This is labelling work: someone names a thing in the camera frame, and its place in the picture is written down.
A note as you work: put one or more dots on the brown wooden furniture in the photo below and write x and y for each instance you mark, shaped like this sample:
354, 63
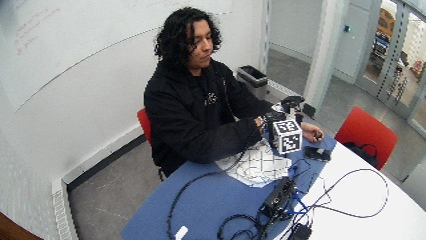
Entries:
15, 230

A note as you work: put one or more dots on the flat black device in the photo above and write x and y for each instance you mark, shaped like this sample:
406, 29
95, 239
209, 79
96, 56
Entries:
317, 153

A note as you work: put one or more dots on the small black box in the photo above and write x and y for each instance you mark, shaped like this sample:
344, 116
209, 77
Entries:
309, 110

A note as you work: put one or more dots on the the person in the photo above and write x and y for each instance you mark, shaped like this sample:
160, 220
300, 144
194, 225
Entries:
190, 110

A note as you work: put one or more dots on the black trash bin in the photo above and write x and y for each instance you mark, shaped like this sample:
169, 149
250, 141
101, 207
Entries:
252, 78

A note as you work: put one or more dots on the black power adapter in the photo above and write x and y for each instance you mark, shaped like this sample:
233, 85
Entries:
301, 232

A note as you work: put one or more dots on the white marker cube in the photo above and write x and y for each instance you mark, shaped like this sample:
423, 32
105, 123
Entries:
288, 136

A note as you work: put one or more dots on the black bag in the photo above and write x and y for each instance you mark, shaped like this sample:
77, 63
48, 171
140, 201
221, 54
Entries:
361, 154

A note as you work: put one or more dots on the black camera on stand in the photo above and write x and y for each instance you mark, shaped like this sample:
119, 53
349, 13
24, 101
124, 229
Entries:
292, 101

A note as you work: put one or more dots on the red chair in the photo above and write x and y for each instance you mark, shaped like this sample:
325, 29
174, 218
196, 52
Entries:
144, 125
366, 133

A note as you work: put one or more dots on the white baseboard heater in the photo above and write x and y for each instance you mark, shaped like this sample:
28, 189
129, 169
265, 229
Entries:
61, 210

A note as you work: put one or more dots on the small black object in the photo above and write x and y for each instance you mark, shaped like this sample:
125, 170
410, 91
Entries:
318, 135

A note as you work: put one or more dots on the black camera box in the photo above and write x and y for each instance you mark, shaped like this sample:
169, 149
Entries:
278, 198

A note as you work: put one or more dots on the white patterned cloth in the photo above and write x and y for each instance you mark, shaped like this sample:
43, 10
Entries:
260, 166

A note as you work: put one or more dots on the small white object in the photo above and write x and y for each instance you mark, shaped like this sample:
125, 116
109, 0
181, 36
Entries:
181, 232

